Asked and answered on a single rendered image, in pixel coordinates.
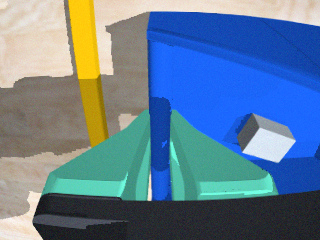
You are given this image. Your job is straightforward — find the blue bin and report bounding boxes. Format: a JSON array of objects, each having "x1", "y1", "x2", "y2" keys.
[{"x1": 147, "y1": 11, "x2": 320, "y2": 201}]

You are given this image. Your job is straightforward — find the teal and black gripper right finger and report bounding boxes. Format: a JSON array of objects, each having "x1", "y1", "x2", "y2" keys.
[{"x1": 169, "y1": 109, "x2": 279, "y2": 201}]

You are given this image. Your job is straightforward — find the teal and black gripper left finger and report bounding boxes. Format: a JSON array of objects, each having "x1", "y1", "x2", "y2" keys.
[{"x1": 41, "y1": 109, "x2": 151, "y2": 200}]

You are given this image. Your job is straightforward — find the yellow long thin bar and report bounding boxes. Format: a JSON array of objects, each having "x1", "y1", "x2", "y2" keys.
[{"x1": 68, "y1": 0, "x2": 109, "y2": 148}]

